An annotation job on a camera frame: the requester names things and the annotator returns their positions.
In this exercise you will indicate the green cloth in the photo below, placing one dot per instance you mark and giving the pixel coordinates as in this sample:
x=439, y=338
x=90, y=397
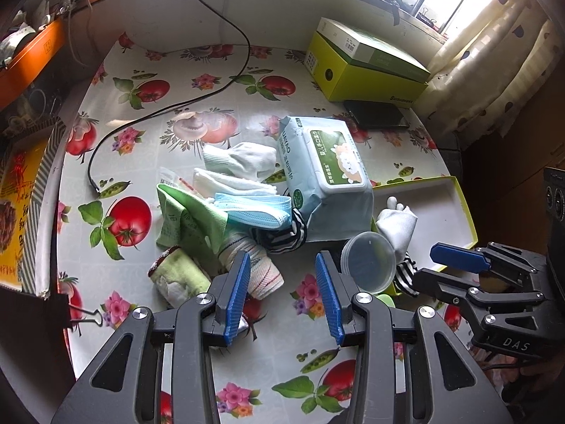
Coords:
x=190, y=221

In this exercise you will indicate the yellow-green box lid tray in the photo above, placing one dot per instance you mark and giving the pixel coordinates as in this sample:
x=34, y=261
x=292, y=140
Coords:
x=441, y=212

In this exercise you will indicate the blue wet wipes pack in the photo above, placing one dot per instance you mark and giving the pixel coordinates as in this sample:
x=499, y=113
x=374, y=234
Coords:
x=326, y=163

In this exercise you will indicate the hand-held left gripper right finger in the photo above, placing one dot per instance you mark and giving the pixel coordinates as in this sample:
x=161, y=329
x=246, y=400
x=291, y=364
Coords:
x=329, y=300

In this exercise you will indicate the green and white flat box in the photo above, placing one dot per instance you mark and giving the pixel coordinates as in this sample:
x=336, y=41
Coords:
x=375, y=53

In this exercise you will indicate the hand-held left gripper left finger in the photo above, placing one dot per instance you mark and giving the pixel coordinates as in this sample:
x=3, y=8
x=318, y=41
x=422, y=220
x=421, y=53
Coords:
x=234, y=300

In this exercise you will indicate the white socks with blue cuff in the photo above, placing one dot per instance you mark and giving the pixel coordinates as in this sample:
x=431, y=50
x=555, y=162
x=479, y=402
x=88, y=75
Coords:
x=247, y=159

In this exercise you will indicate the folded white towel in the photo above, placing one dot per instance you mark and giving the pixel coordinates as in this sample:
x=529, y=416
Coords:
x=229, y=183

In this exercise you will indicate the light green plastic case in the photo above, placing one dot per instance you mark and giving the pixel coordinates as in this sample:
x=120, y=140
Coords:
x=386, y=300

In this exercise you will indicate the white red-striped sock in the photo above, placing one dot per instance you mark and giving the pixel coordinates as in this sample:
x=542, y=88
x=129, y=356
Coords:
x=265, y=269

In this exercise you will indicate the orange tray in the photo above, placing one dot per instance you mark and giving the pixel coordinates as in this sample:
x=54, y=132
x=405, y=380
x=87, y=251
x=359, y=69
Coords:
x=31, y=66

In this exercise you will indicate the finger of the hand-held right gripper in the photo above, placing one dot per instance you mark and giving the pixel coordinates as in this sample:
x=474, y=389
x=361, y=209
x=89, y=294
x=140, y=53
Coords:
x=446, y=287
x=459, y=257

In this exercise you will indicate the yellow-green cardboard box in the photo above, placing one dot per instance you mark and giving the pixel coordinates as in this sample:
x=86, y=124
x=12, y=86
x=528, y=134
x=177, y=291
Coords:
x=353, y=84

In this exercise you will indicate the cream dotted curtain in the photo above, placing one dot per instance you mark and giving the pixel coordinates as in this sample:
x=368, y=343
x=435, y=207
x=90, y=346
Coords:
x=494, y=53

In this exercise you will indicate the small clear red packet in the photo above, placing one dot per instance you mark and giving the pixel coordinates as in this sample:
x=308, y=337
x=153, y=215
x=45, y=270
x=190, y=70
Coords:
x=174, y=177

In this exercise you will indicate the black binder clip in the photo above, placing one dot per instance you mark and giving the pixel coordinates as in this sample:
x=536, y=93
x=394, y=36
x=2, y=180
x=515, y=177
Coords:
x=66, y=313
x=426, y=14

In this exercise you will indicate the black wallet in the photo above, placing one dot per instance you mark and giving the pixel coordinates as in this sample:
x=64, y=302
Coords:
x=375, y=114

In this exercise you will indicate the yellow printed cardboard sign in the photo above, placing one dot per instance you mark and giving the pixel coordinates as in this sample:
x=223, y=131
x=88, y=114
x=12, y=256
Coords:
x=17, y=194

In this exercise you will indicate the blue face mask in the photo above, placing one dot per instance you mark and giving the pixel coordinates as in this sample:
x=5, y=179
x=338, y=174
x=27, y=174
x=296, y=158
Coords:
x=256, y=212

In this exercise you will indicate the floral vegetable print tablecloth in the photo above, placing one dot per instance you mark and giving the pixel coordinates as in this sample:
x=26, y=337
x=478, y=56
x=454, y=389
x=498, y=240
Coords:
x=176, y=84

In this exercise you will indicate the white glove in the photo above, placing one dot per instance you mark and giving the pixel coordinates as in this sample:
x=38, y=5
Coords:
x=397, y=229

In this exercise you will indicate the round clear plastic container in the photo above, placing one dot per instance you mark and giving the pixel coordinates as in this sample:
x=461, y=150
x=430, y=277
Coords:
x=368, y=260

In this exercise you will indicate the black and white striped sock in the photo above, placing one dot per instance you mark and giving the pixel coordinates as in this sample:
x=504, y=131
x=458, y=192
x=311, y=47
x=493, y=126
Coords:
x=406, y=274
x=287, y=234

